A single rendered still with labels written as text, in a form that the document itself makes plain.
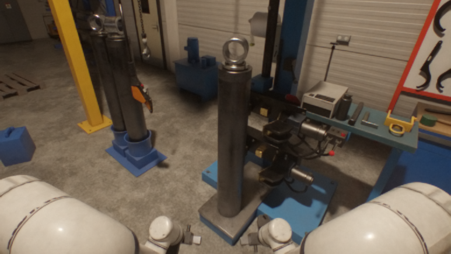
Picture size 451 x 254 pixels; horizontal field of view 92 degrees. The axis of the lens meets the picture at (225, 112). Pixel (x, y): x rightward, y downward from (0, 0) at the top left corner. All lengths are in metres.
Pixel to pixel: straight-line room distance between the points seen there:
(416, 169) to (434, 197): 2.08
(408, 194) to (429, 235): 0.07
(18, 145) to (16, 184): 2.98
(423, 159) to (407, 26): 1.57
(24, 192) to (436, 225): 0.70
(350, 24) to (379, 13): 0.32
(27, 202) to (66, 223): 0.09
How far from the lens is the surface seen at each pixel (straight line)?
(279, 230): 0.98
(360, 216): 0.47
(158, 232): 0.99
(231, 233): 2.06
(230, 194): 1.91
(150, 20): 6.09
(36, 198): 0.51
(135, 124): 2.60
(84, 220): 0.46
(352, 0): 3.48
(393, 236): 0.46
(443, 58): 3.46
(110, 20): 2.31
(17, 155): 3.62
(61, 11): 3.45
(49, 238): 0.45
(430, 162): 2.60
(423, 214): 0.52
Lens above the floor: 1.90
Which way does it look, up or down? 30 degrees down
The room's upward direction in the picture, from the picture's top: 1 degrees clockwise
